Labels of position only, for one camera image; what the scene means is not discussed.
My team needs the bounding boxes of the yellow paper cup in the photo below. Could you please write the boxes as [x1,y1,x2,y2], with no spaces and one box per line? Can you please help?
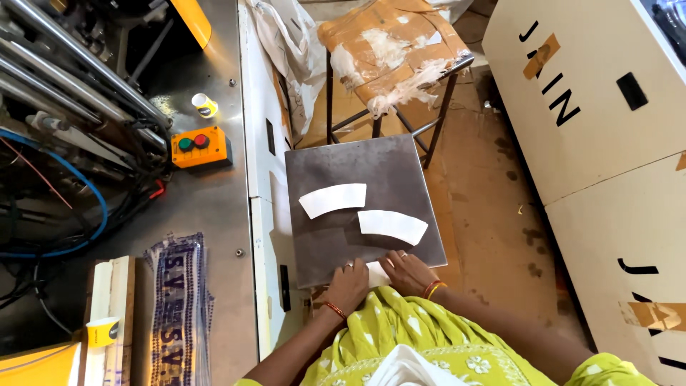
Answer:
[86,316,121,349]

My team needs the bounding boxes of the tall stack of paper blanks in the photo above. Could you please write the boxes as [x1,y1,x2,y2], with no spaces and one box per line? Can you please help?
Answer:
[80,256,136,386]

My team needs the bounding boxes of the small white paper cup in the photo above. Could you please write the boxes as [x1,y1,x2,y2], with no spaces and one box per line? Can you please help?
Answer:
[191,93,219,119]

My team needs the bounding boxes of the cream machine cabinet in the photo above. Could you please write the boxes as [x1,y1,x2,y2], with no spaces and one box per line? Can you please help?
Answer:
[481,0,686,386]

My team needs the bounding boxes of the thin red wire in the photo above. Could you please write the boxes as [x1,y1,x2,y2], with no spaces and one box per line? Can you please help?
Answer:
[0,137,74,210]

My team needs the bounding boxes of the white curved paper blank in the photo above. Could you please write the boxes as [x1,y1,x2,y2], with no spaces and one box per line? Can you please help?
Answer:
[298,183,368,220]
[357,209,429,247]

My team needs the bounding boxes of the orange push button box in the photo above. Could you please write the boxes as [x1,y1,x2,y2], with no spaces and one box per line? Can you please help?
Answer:
[170,126,233,169]

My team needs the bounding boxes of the black cable bundle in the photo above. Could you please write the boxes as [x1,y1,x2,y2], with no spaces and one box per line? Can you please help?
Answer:
[0,118,172,333]

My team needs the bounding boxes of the person's right hand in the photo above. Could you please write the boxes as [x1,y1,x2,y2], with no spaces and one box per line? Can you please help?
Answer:
[377,250,441,298]

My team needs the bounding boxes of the yellow box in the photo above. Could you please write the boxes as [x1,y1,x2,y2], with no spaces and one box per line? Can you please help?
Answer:
[0,342,82,386]

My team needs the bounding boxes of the white plastic sheet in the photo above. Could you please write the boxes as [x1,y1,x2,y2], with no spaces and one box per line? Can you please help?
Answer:
[248,0,329,136]

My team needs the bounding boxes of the white folded cloth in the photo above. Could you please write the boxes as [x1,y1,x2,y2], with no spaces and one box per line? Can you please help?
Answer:
[367,344,456,386]

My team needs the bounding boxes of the yellow machine guard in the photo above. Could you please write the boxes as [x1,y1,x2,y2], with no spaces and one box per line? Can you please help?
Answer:
[170,0,212,50]

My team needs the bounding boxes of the square steel plate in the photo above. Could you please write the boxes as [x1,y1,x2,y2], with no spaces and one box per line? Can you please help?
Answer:
[284,134,448,290]

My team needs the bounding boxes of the cardboard wrapped metal stool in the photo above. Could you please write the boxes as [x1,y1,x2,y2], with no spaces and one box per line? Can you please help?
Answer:
[317,0,476,169]

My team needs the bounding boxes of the person's left hand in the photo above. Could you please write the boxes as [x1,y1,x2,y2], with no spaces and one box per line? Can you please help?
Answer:
[323,259,371,318]

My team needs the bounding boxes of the dark plastic bag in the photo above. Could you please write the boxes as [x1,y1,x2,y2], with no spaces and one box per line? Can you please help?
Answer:
[651,0,686,50]

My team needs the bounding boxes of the green patterned garment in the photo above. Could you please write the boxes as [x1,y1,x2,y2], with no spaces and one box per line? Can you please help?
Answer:
[233,286,660,386]

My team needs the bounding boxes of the steel machine rollers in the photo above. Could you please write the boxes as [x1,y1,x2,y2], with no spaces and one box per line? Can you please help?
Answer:
[0,0,172,156]

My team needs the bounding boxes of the blue hose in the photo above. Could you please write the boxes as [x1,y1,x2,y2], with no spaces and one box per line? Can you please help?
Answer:
[0,129,109,261]

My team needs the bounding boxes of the white paper stack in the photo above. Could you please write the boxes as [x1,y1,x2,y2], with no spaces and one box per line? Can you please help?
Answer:
[366,261,392,289]

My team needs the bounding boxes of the blue printed plastic sleeves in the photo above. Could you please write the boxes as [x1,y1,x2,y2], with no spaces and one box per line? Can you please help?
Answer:
[143,232,215,386]

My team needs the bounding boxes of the grey paper cup machine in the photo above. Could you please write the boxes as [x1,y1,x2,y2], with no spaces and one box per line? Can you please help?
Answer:
[0,0,312,386]

